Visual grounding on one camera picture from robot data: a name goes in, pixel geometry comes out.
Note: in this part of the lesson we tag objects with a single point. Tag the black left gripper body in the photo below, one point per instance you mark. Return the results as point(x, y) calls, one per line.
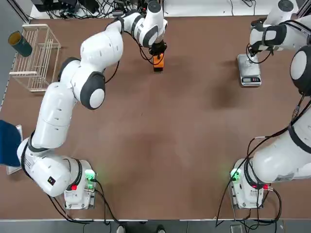
point(158, 46)

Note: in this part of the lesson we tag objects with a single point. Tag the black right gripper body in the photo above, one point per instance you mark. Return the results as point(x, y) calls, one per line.
point(255, 48)

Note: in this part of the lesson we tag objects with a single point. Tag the green button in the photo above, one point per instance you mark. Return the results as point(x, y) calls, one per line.
point(158, 71)

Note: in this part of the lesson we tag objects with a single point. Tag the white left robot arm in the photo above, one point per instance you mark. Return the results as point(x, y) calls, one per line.
point(56, 114)

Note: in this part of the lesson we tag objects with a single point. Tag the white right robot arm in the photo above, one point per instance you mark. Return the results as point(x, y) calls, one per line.
point(274, 165)

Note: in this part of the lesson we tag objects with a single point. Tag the white electronic scale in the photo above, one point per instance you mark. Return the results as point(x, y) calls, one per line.
point(252, 72)

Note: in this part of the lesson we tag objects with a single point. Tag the black electronics box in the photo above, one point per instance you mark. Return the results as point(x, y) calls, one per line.
point(56, 3)

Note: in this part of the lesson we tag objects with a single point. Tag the grey floor box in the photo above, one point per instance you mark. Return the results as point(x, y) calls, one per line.
point(236, 229)

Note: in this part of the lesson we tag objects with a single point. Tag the green cylindrical can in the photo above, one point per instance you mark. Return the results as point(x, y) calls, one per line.
point(22, 44)

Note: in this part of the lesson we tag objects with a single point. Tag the blue chair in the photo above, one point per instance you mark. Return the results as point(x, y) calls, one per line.
point(8, 143)

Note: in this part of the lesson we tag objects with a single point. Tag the person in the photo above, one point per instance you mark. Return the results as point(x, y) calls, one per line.
point(120, 229)

